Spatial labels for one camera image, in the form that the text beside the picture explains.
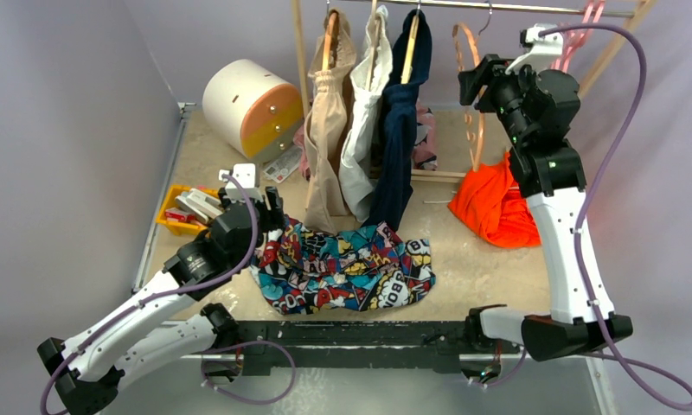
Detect orange garment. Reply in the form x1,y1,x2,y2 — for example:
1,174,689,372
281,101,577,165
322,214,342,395
448,152,541,249

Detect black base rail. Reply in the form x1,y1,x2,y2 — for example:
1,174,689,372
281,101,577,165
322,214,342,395
235,321,497,376

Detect wooden hanger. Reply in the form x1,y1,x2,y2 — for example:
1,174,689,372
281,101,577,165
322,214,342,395
452,1,493,172

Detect white round drawer cabinet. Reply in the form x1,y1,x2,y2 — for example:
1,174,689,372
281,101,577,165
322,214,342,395
202,59,304,164

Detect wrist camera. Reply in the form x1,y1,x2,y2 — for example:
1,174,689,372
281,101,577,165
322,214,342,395
505,23,564,75
218,163,263,201

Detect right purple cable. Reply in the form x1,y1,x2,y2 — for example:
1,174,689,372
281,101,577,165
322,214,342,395
537,22,692,412

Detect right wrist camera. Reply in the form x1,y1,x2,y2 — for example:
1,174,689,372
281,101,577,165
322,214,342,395
505,23,564,75

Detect wooden clothes rack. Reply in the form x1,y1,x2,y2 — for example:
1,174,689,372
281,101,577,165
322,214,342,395
287,0,657,183

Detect paper label card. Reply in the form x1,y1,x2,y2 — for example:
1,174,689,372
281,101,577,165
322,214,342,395
264,145,303,183

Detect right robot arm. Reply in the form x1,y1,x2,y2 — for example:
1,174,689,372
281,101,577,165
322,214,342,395
458,54,633,361

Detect white hanging shorts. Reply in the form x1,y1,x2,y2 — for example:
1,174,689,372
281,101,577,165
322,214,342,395
338,5,394,222

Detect pink patterned garment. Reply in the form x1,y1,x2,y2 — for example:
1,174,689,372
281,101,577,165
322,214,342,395
412,101,438,171

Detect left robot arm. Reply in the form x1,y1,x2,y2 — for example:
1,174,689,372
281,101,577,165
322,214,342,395
37,187,285,414

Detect navy hanging shorts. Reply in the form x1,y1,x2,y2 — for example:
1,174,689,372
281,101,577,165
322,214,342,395
364,9,433,231

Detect beige hanging shorts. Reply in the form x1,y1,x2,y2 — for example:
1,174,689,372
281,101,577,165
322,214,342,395
304,8,356,233

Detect pink plastic hanger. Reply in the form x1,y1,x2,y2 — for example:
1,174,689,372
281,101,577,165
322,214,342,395
550,0,606,73

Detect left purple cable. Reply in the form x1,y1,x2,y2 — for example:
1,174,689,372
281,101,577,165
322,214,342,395
39,173,260,415

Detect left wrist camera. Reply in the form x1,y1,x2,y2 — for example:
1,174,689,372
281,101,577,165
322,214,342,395
218,163,263,201

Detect yellow plastic bin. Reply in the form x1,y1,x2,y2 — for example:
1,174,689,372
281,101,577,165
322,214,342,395
156,184,219,235

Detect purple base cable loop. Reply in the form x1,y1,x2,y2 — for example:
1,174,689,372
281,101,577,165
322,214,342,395
199,340,299,405

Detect colourful comic print shorts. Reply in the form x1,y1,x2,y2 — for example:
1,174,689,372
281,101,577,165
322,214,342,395
249,219,437,316

